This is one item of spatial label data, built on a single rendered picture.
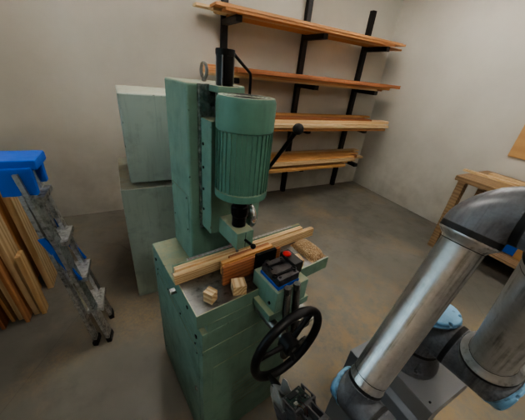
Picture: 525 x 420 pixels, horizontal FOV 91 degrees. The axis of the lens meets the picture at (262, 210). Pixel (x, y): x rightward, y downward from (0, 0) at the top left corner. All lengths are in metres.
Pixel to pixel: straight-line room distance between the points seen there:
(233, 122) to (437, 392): 1.15
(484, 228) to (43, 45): 3.08
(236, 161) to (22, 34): 2.55
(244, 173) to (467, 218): 0.54
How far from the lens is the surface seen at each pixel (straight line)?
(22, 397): 2.02
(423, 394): 1.24
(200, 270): 0.96
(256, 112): 0.73
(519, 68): 3.88
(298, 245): 1.14
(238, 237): 0.90
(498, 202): 0.65
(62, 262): 1.62
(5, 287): 2.23
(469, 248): 0.67
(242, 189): 0.79
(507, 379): 1.07
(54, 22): 3.07
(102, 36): 3.05
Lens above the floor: 1.57
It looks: 28 degrees down
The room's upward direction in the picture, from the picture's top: 6 degrees clockwise
